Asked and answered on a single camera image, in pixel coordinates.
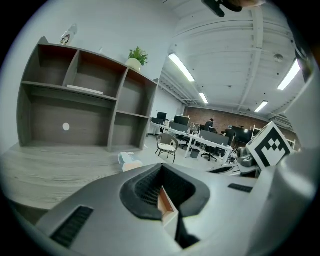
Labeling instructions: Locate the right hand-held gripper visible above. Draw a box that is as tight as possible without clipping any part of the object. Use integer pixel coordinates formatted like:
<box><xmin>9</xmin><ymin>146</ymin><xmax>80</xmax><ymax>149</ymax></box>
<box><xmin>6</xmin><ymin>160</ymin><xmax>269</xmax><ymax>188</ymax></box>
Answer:
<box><xmin>207</xmin><ymin>121</ymin><xmax>293</xmax><ymax>176</ymax></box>

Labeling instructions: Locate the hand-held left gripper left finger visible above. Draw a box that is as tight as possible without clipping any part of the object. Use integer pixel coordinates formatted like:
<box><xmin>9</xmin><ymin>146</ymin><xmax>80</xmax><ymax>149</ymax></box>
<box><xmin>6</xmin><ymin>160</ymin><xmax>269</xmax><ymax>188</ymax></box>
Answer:
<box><xmin>34</xmin><ymin>162</ymin><xmax>183</xmax><ymax>256</ymax></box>

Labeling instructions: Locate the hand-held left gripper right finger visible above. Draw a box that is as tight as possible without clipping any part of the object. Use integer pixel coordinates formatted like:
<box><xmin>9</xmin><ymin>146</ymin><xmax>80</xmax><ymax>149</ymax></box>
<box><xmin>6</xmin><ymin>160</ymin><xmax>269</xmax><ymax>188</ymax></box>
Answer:
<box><xmin>162</xmin><ymin>149</ymin><xmax>320</xmax><ymax>256</ymax></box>

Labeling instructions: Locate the small cardboard box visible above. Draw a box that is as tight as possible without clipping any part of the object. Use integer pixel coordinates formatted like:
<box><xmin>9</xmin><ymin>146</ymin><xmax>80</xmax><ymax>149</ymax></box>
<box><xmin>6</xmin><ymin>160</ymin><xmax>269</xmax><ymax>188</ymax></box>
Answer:
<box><xmin>156</xmin><ymin>185</ymin><xmax>180</xmax><ymax>235</ymax></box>

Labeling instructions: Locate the black office chair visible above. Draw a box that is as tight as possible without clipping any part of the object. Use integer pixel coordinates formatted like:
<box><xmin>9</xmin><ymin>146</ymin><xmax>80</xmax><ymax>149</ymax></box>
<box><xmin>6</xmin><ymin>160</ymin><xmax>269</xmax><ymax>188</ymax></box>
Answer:
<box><xmin>201</xmin><ymin>144</ymin><xmax>218</xmax><ymax>163</ymax></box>

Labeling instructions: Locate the black desk divider panel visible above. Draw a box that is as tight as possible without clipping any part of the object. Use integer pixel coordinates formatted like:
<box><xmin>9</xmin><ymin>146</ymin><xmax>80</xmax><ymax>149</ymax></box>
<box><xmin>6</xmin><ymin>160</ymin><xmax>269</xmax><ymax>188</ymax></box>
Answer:
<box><xmin>199</xmin><ymin>129</ymin><xmax>230</xmax><ymax>147</ymax></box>
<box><xmin>169</xmin><ymin>121</ymin><xmax>190</xmax><ymax>134</ymax></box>

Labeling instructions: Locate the white long office desk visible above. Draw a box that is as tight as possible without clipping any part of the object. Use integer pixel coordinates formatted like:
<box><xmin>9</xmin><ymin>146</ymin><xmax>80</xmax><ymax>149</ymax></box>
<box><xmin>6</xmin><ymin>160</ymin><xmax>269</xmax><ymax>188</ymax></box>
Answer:
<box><xmin>149</xmin><ymin>121</ymin><xmax>235</xmax><ymax>166</ymax></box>

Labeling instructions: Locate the pastel tissue pack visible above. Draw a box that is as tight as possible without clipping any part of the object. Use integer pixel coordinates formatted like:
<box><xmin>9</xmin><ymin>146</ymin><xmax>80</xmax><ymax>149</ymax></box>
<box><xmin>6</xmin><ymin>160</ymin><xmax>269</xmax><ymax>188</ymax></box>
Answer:
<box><xmin>118</xmin><ymin>151</ymin><xmax>144</xmax><ymax>172</ymax></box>

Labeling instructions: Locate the brown wicker chair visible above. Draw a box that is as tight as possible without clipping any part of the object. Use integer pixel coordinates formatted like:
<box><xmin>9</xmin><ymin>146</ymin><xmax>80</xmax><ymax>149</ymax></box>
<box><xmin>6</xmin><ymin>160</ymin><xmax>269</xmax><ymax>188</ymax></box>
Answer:
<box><xmin>154</xmin><ymin>133</ymin><xmax>180</xmax><ymax>165</ymax></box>

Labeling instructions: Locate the grey wood-grain desk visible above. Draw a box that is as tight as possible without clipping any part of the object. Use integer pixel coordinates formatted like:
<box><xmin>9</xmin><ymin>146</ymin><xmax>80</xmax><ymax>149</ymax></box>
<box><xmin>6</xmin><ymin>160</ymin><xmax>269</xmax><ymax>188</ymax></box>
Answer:
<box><xmin>0</xmin><ymin>143</ymin><xmax>161</xmax><ymax>226</ymax></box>

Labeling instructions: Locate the grey wooden shelf unit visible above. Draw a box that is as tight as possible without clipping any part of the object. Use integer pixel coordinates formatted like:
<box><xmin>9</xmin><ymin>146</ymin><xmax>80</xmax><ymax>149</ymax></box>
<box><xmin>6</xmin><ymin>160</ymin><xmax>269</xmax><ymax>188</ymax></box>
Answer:
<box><xmin>16</xmin><ymin>36</ymin><xmax>159</xmax><ymax>153</ymax></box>

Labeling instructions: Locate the white flat book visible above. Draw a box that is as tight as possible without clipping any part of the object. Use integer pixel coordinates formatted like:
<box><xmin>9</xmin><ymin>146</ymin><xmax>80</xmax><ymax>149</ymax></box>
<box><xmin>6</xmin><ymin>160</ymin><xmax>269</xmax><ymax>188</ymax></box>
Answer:
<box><xmin>66</xmin><ymin>84</ymin><xmax>104</xmax><ymax>96</ymax></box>

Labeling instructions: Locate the green potted plant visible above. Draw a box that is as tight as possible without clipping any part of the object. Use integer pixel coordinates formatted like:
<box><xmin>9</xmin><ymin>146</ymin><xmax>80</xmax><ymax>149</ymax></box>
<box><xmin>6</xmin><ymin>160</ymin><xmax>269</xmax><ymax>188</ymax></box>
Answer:
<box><xmin>124</xmin><ymin>46</ymin><xmax>149</xmax><ymax>72</ymax></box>

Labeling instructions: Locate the black head-worn camera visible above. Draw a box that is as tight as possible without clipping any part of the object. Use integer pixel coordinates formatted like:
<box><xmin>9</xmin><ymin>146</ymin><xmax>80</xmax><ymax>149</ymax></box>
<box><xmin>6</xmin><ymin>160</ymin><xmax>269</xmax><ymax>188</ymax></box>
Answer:
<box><xmin>201</xmin><ymin>0</ymin><xmax>242</xmax><ymax>18</ymax></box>

